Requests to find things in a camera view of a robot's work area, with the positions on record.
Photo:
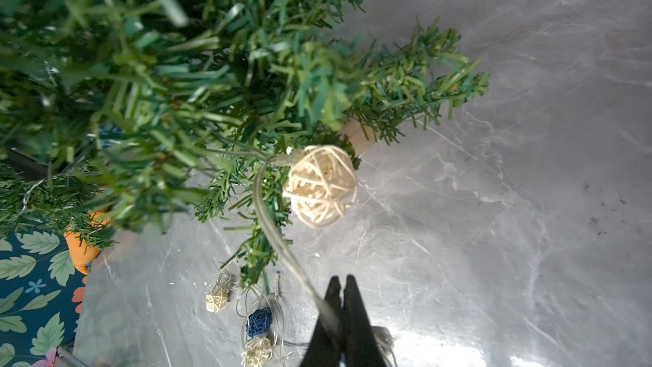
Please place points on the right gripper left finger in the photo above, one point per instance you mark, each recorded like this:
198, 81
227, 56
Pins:
324, 348

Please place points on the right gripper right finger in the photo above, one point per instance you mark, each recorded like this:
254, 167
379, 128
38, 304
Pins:
359, 344

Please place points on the rattan ball string light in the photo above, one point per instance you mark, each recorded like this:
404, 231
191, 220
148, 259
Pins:
317, 183

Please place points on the green christmas tree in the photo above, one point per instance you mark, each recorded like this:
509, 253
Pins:
60, 205
129, 95

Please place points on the orange shark plush toy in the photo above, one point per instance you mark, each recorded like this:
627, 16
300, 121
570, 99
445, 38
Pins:
81, 247

